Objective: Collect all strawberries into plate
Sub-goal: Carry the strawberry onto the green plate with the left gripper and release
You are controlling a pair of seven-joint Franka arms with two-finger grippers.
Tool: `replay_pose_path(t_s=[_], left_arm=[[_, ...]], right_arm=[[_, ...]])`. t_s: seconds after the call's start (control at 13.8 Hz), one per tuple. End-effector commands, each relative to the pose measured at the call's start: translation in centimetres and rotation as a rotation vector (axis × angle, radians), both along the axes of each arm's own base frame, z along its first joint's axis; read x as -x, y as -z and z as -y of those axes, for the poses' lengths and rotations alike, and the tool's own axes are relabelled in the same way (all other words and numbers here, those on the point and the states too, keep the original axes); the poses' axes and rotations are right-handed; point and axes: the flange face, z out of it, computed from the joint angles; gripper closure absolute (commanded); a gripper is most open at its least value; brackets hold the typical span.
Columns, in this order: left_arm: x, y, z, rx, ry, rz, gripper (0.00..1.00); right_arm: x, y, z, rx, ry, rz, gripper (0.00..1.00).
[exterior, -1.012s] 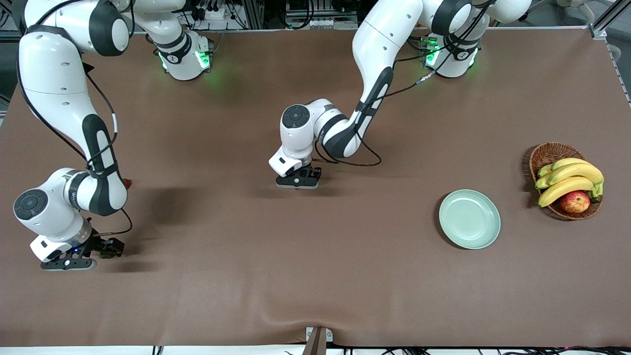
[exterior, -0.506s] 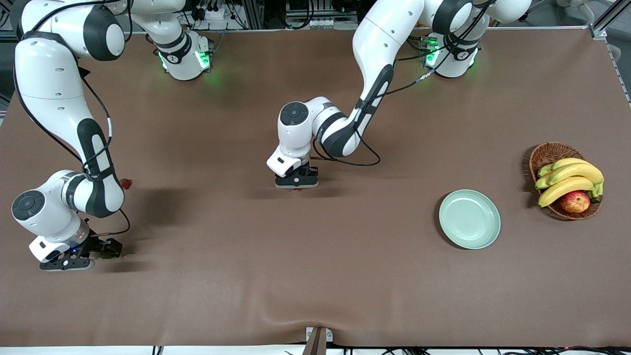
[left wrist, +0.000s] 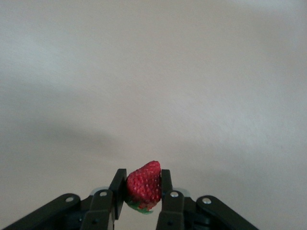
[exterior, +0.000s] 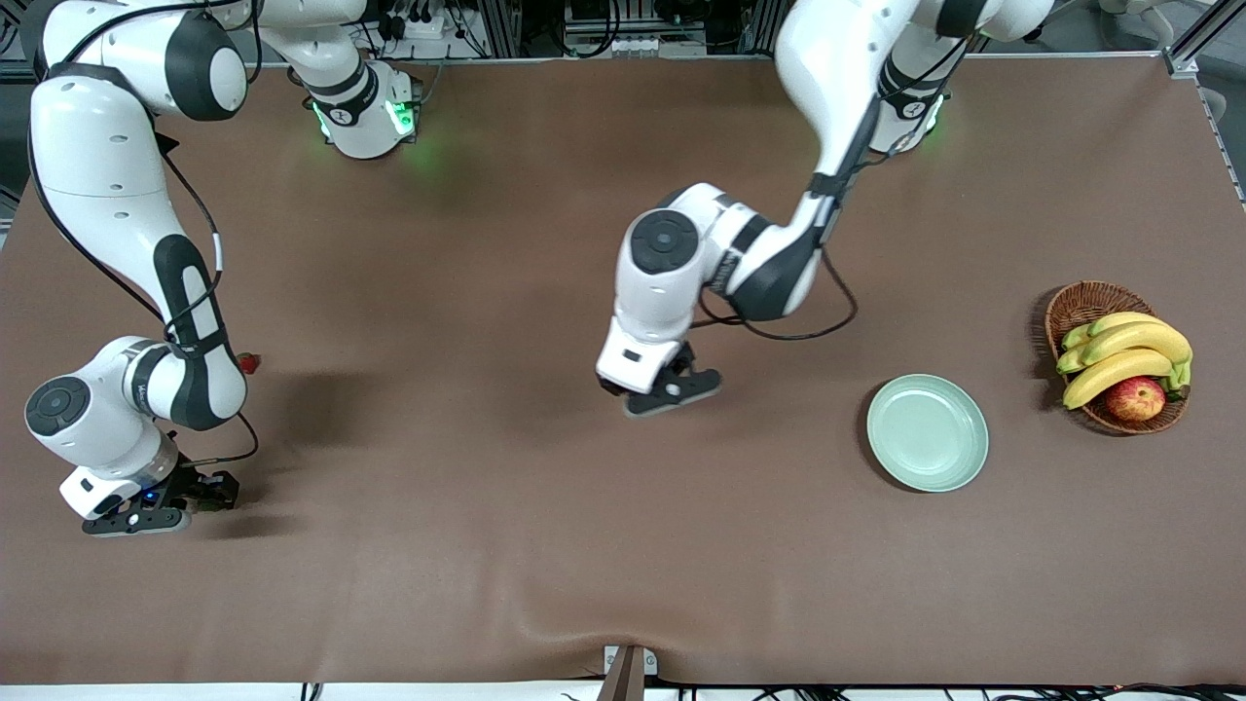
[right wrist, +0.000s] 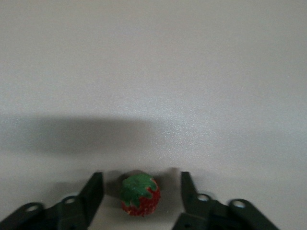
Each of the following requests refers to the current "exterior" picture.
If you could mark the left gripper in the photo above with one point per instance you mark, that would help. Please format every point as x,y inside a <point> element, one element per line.
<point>680,359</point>

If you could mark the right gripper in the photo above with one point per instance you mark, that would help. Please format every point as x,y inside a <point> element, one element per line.
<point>185,481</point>

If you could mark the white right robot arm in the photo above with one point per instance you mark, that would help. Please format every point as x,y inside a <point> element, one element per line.
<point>97,156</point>

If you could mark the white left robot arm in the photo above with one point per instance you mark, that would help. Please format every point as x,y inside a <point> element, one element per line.
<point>837,78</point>

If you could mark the pale green round plate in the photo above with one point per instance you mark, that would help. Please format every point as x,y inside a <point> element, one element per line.
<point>927,433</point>

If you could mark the brown table cover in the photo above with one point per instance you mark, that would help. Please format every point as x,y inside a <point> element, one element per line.
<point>487,535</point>

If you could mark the white connector strip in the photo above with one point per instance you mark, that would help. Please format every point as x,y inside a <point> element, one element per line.
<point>647,45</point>

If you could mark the brown wicker basket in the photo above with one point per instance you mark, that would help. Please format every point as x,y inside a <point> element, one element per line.
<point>1085,302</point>

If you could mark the white power strip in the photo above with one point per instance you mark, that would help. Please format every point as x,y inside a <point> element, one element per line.
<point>423,24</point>

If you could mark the yellow banana bunch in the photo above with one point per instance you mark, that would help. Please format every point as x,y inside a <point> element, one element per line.
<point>1129,341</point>

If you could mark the red yellow apple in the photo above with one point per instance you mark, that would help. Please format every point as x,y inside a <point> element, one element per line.
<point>1135,399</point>

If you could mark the grey metal mount bracket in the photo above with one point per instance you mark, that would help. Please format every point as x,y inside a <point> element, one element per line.
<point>625,672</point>

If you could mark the aluminium frame profile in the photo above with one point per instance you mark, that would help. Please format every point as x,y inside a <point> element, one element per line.
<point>1192,54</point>

